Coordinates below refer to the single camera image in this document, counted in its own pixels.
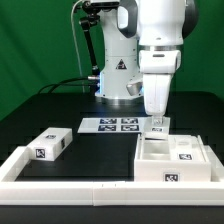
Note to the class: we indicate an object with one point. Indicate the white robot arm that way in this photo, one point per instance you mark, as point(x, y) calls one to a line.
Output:
point(143, 40)

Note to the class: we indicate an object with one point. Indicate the white cabinet door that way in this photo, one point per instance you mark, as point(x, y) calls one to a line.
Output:
point(184, 148)
point(156, 131)

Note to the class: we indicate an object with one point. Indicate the white cabinet top block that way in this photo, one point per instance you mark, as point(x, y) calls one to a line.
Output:
point(50, 144)

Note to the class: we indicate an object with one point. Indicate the white U-shaped fence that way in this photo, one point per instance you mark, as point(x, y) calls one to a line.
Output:
point(13, 192)

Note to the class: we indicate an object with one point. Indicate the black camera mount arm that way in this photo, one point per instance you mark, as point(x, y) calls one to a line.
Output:
point(87, 22)

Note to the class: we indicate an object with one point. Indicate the white cabinet body box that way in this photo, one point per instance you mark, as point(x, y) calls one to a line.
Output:
point(152, 164)

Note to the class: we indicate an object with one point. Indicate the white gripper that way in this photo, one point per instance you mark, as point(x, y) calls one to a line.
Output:
point(157, 68)

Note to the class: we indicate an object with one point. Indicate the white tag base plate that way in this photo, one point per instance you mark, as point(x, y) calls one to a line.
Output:
point(112, 125)

